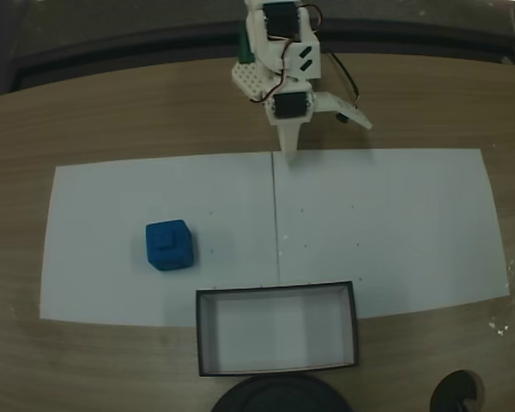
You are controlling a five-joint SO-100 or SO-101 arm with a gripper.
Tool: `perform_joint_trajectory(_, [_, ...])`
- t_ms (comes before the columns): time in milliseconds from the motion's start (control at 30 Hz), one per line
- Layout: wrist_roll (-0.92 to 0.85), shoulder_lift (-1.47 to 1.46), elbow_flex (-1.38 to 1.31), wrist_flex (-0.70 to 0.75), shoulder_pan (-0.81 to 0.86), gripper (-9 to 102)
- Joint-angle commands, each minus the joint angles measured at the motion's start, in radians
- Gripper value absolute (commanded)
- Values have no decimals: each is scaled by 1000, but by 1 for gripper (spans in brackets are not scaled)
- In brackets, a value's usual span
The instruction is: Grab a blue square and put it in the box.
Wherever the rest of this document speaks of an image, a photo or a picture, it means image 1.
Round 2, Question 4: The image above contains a white paper sheet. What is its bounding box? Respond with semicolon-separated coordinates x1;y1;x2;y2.
39;152;281;330
272;148;511;319

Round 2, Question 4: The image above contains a dark round desk grommet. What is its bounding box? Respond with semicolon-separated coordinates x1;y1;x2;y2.
430;370;486;412

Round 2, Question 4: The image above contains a brown box white inside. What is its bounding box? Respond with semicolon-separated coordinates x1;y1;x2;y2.
195;281;362;378

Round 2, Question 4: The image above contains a black camera stand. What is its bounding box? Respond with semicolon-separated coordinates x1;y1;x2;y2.
212;373;351;412

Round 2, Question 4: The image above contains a black camera cable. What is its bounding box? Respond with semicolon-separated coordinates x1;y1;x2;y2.
324;46;362;108

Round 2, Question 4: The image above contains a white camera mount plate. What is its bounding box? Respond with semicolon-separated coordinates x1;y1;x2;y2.
313;90;373;130

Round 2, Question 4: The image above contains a blue cube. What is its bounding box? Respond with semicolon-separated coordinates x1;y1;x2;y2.
144;219;197;272

